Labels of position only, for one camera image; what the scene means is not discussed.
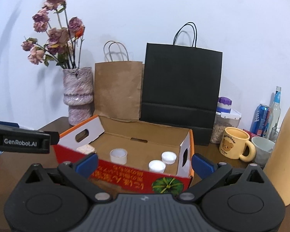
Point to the grey ceramic cup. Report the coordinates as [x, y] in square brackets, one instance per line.
[264, 148]

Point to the white tape roll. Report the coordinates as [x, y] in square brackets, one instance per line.
[118, 156]

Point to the yellow bear mug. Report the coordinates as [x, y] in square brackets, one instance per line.
[236, 144]

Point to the red orange cardboard box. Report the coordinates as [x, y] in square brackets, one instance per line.
[144, 142]

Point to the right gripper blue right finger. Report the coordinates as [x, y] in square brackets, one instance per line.
[212, 175]

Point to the dried pink flower bouquet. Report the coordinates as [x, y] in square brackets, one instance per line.
[65, 36]

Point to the pink textured ceramic vase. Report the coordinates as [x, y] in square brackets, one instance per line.
[78, 94]

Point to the purple lidded small jar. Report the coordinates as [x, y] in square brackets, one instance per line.
[224, 105]

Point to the clear food storage container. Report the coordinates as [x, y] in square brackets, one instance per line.
[223, 120]

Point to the blue drink can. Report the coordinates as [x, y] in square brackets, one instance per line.
[259, 120]

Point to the black paper bag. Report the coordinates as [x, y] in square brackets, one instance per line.
[181, 87]

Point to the clear drinking glass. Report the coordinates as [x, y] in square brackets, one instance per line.
[274, 134]

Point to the beige thermos jug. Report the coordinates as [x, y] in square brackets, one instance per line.
[277, 168]

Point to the brown paper bag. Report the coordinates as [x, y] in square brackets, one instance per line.
[117, 88]

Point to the small red box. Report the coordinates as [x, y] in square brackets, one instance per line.
[251, 134]

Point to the beige sponge block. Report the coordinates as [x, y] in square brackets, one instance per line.
[85, 149]

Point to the clear glass bottle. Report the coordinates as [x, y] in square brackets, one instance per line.
[274, 113]

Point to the white round cap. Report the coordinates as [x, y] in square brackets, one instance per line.
[157, 166]

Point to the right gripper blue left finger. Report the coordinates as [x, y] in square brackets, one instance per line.
[77, 174]

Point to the white ribbed bottle cap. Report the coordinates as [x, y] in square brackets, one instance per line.
[168, 157]

